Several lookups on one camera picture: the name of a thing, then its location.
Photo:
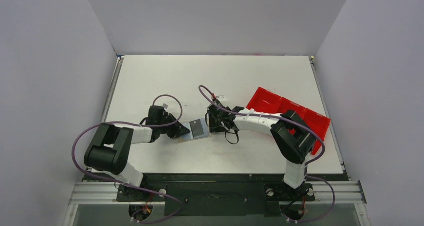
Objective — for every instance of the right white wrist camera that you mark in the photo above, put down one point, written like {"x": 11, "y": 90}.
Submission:
{"x": 221, "y": 98}

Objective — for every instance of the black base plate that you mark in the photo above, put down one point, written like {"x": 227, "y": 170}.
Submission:
{"x": 212, "y": 194}

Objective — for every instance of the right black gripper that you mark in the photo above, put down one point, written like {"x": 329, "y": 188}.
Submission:
{"x": 212, "y": 119}

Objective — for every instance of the dark grey credit card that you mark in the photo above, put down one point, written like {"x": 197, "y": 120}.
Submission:
{"x": 197, "y": 128}

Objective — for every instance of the beige leather card holder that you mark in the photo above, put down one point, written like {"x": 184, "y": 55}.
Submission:
{"x": 189, "y": 137}

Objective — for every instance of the aluminium frame rail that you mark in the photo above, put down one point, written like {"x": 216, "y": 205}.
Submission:
{"x": 189, "y": 84}

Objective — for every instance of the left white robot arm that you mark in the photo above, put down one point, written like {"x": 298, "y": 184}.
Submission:
{"x": 110, "y": 147}

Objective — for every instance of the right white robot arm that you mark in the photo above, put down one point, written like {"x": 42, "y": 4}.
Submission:
{"x": 292, "y": 135}

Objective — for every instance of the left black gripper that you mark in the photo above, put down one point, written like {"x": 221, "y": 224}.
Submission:
{"x": 178, "y": 130}

